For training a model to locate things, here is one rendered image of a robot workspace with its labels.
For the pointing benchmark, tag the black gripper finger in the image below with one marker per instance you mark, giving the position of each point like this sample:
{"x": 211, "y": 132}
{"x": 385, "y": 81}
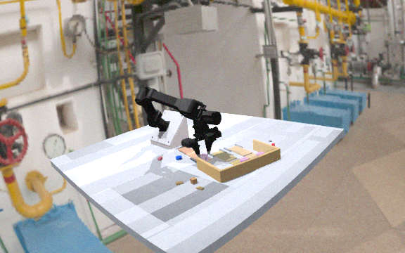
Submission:
{"x": 209, "y": 145}
{"x": 196, "y": 149}

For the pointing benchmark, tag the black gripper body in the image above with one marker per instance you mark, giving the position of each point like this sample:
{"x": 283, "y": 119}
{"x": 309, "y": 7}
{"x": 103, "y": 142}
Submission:
{"x": 191, "y": 142}

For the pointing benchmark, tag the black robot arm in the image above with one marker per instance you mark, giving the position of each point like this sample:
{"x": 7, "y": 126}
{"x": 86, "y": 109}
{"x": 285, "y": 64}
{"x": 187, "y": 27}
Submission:
{"x": 185, "y": 106}

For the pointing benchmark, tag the small tan cube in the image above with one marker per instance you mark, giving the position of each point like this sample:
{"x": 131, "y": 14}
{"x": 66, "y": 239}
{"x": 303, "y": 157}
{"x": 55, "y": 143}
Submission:
{"x": 193, "y": 180}

